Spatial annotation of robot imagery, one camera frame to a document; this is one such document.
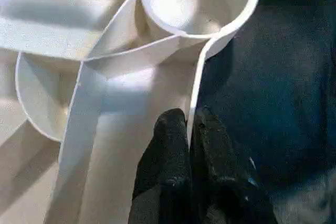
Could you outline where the black work mat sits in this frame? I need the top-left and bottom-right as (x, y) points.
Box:
(193, 0), (336, 224)

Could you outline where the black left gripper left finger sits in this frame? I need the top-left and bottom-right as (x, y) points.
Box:
(132, 107), (194, 224)

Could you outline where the white plastic table top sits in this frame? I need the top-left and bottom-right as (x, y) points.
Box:
(0, 0), (263, 224)

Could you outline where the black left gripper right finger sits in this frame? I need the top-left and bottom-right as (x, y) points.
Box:
(188, 105), (279, 224)

